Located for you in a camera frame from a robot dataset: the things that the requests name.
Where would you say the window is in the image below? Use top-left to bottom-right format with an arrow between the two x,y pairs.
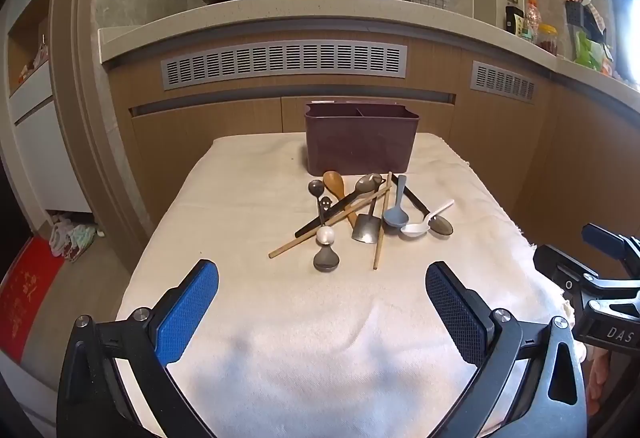
614,0 -> 640,83

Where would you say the long grey vent grille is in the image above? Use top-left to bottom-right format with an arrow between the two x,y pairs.
161,40 -> 408,92

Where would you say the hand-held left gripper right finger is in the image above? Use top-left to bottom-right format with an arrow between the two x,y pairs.
425,261 -> 588,438

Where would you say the maroon plastic utensil holder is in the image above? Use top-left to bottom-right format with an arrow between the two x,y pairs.
304,102 -> 420,173

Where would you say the pile of cloths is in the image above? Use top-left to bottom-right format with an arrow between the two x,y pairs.
49,214 -> 103,263

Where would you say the white plastic spoon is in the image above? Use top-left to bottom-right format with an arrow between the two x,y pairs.
400,199 -> 456,237

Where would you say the beige stone counter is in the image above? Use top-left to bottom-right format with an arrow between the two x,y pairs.
97,0 -> 640,106

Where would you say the white shelf cabinet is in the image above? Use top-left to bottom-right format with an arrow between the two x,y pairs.
7,0 -> 91,219

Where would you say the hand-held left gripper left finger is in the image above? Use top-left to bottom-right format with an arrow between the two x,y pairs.
56,259 -> 221,438

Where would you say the white towel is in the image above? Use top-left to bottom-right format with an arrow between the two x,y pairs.
115,133 -> 586,438

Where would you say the red floor mat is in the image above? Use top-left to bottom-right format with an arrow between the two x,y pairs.
0,238 -> 63,361

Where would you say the metal spoon smiley handle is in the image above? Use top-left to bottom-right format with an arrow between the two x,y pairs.
313,196 -> 342,273

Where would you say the small metal shovel spoon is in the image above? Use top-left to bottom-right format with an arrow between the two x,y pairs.
351,198 -> 381,245

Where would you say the wooden counter cabinet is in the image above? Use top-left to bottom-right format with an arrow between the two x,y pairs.
107,25 -> 640,269

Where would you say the black wall holder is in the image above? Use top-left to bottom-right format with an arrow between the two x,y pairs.
564,0 -> 608,43

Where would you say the short grey vent grille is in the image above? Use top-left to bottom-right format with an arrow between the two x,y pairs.
471,60 -> 537,104

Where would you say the metal spoon white ball handle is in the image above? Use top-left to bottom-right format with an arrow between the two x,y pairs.
308,179 -> 335,246

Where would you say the black-handled metal spoon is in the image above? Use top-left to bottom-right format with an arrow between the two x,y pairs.
391,174 -> 455,237
294,173 -> 385,239

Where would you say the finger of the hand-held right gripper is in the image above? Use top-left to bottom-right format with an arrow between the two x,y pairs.
532,244 -> 640,351
581,223 -> 640,279

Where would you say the green packet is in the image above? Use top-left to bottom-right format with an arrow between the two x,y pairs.
574,32 -> 613,71

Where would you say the wooden chopstick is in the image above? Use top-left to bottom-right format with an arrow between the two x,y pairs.
268,186 -> 393,260
372,171 -> 393,271

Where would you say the black packet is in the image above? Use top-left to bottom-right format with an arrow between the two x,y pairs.
504,6 -> 525,36

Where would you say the red jar yellow lid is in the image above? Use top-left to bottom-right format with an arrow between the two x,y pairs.
537,24 -> 558,54

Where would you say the blue-grey plastic spoon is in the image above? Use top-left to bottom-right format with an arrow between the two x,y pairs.
382,175 -> 411,227

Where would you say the plastic bottle orange cap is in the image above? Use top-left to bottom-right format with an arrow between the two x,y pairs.
524,0 -> 543,43

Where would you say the wooden spoon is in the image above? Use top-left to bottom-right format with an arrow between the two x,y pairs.
322,171 -> 358,227

